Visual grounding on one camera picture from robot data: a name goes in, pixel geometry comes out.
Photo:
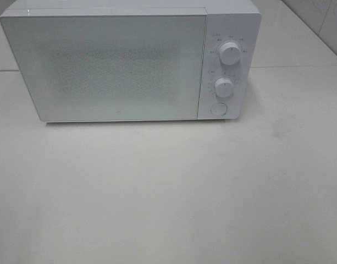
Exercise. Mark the round white door release button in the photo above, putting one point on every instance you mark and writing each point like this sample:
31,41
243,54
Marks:
219,109

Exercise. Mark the white microwave door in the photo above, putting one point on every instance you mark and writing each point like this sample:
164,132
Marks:
93,69

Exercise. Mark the white microwave knob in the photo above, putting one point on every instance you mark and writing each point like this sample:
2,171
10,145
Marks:
230,53
223,87

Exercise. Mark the white microwave oven body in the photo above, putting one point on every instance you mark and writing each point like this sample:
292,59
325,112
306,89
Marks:
237,21

